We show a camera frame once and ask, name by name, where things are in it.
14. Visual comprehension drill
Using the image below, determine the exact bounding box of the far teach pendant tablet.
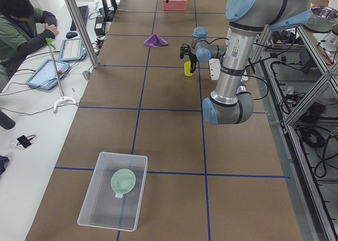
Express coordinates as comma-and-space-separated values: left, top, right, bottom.
59, 39, 87, 61

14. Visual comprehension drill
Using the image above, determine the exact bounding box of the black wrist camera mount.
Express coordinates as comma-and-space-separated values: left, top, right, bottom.
180, 43, 191, 59

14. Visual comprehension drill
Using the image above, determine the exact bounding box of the near teach pendant tablet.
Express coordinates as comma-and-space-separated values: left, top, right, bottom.
25, 59, 70, 90

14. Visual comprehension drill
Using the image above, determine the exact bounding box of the teach pendant tablet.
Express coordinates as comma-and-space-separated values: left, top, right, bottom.
59, 39, 87, 61
25, 59, 70, 90

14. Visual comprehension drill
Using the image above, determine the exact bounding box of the aluminium frame post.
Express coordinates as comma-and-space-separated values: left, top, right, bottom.
64, 0, 99, 68

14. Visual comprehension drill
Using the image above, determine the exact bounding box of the black computer mouse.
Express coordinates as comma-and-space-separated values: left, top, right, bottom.
65, 31, 78, 39

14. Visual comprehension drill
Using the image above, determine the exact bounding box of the steel mixing bowl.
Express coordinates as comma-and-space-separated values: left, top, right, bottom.
305, 5, 337, 33

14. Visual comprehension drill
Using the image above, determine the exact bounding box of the reacher grabber stick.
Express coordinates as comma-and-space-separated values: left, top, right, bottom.
45, 38, 77, 114

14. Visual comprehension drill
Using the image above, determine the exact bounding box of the person in green vest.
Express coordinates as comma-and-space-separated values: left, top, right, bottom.
1, 0, 59, 78

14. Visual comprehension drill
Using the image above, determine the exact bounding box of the yellow plastic cup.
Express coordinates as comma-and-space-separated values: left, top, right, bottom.
184, 61, 193, 77

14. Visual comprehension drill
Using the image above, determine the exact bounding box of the pink plastic tray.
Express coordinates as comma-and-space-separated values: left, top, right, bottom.
162, 0, 187, 11

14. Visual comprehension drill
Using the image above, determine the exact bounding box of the purple cloth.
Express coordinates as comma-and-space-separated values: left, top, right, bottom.
144, 33, 168, 48

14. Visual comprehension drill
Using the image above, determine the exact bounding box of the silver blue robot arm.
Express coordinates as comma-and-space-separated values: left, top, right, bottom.
186, 0, 311, 125

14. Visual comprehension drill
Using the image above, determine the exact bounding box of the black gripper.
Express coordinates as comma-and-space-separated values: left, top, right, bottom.
166, 0, 198, 74

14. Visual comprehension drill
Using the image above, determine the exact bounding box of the green ceramic bowl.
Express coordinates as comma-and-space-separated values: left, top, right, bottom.
110, 169, 136, 194

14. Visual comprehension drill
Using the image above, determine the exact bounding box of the small black device with cable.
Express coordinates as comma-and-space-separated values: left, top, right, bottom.
16, 135, 36, 148

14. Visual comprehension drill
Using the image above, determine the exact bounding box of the black power adapter box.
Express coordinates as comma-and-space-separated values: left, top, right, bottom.
94, 16, 106, 36

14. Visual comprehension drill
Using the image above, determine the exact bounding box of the small metal cylinder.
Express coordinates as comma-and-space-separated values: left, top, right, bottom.
82, 71, 90, 80

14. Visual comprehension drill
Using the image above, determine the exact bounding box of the black keyboard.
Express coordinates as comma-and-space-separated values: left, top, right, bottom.
70, 5, 89, 32

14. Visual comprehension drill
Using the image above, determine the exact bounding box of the clear plastic storage box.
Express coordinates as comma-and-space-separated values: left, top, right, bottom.
77, 152, 148, 232

